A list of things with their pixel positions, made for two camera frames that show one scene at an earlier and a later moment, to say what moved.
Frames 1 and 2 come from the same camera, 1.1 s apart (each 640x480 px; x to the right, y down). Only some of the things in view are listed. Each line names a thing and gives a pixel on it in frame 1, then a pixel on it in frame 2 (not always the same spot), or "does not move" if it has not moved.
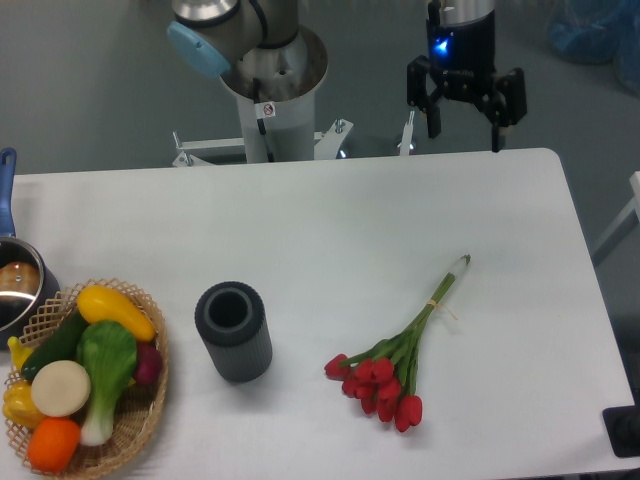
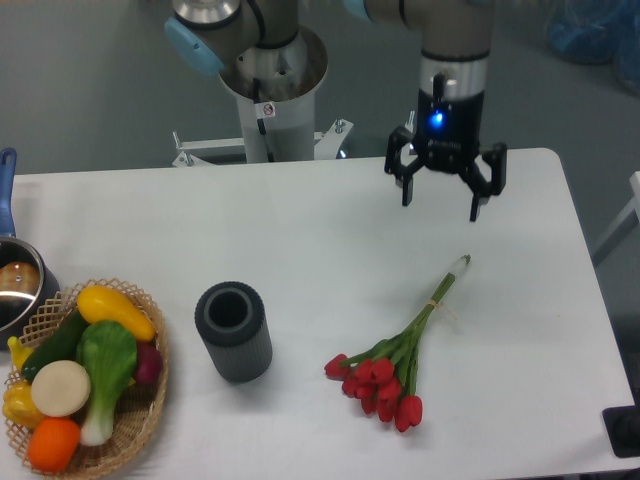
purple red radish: x=150 y=363 does not move
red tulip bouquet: x=383 y=376 does not move
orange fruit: x=52 y=444 does not move
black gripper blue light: x=465 y=57 to x=449 y=131
